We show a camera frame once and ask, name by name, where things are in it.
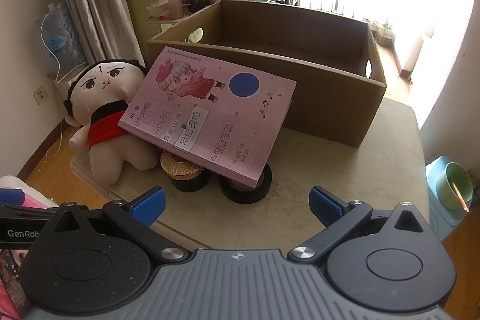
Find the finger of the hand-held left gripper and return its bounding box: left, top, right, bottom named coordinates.
left=0, top=188, right=26, bottom=207

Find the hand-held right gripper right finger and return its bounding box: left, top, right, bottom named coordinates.
left=287, top=185, right=431, bottom=264

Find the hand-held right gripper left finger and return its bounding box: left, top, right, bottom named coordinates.
left=48, top=186, right=189, bottom=264

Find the round gold tin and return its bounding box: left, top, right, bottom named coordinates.
left=160, top=151, right=205, bottom=179

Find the pink cartoon notebook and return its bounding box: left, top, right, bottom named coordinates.
left=118, top=46, right=297, bottom=190

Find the brown cardboard box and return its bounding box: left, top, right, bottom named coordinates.
left=146, top=0, right=387, bottom=148

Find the beige desktop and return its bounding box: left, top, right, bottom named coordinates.
left=70, top=97, right=430, bottom=261

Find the plush doll with red top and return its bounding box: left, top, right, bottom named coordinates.
left=63, top=58, right=160, bottom=187

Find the pink blanket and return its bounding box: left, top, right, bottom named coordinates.
left=0, top=175, right=58, bottom=320

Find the light blue plastic stool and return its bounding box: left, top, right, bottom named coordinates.
left=425, top=155, right=480, bottom=228

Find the green bowl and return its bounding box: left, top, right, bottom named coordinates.
left=435, top=162, right=474, bottom=210

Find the pink stick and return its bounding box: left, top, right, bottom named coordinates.
left=452, top=183, right=472, bottom=213

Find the clear plastic bag blue print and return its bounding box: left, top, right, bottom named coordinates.
left=30, top=1, right=89, bottom=81

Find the potted plant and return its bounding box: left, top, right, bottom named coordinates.
left=376, top=22, right=395, bottom=47

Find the pale pink bottle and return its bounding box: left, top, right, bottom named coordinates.
left=167, top=0, right=185, bottom=20

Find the white wall socket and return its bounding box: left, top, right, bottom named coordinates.
left=33, top=85, right=49, bottom=105

